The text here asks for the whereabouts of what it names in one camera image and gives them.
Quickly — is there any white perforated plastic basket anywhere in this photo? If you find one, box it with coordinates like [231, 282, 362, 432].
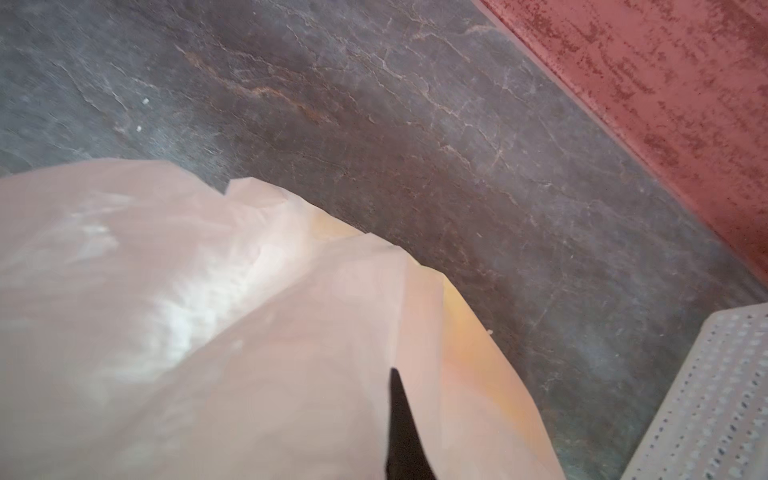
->
[623, 304, 767, 479]

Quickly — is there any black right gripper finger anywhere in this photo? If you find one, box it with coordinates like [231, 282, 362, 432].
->
[385, 368, 437, 480]

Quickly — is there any white plastic bag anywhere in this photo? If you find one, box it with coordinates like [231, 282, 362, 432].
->
[1, 159, 564, 479]

